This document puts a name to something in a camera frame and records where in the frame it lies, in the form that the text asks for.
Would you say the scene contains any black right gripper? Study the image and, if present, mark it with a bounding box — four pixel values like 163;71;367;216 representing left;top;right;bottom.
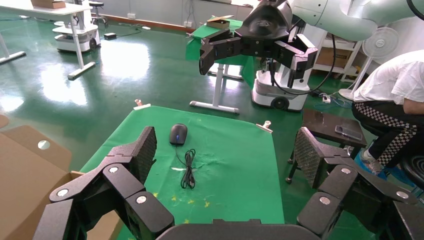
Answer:
198;0;319;89

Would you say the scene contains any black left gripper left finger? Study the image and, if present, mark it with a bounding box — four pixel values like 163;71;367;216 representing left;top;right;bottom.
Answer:
32;126;175;240

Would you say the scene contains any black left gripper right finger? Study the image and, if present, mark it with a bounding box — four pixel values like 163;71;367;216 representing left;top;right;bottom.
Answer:
294;126;424;240

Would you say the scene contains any black wired computer mouse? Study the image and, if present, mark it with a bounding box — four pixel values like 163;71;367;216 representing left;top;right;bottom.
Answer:
169;123;197;190

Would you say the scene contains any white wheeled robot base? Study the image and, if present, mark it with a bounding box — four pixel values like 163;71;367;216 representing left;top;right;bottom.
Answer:
251;23;320;112

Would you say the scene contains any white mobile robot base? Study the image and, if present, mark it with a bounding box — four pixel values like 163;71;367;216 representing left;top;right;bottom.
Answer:
52;14;101;53

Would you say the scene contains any small open cardboard box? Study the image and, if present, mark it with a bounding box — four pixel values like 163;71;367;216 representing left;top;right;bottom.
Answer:
206;14;234;30

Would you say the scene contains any shelf cardboard box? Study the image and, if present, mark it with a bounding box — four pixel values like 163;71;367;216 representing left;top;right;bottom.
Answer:
316;47;345;69

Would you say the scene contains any brown cardboard mailer box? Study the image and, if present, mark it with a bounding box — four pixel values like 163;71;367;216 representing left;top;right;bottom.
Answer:
0;114;125;240

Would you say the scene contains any flat cardboard box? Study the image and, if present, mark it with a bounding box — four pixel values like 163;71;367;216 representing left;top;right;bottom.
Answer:
30;0;66;10

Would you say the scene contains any black smartphone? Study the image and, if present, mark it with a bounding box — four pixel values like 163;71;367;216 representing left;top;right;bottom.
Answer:
334;124;364;142

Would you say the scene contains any green cloth side table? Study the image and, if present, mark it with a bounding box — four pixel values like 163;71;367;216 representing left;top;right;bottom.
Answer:
185;16;256;115

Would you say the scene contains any dark small side table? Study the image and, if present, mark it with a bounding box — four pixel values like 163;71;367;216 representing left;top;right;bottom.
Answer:
285;108;369;185

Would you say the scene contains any black round stool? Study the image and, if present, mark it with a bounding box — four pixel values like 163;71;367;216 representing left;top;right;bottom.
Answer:
399;154;424;192

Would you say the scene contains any silver binder clip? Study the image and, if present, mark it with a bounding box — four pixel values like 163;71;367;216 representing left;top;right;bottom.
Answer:
255;120;274;134
133;99;152;111

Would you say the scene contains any white storage shelf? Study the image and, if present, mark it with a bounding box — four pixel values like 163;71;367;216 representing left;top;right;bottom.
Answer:
312;33;365;84

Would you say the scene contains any green table cloth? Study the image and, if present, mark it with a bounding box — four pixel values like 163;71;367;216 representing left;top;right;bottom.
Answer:
80;105;286;240

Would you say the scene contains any person in white shirt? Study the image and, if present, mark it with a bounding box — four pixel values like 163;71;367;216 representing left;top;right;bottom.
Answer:
351;49;424;177

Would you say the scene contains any white standing fan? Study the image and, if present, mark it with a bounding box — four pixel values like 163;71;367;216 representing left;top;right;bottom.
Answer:
338;27;399;101

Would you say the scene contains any black swivel stool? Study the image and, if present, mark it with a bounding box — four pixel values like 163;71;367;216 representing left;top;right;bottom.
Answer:
88;0;109;26

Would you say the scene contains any white desk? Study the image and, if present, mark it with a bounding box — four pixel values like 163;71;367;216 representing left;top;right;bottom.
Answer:
0;0;97;80

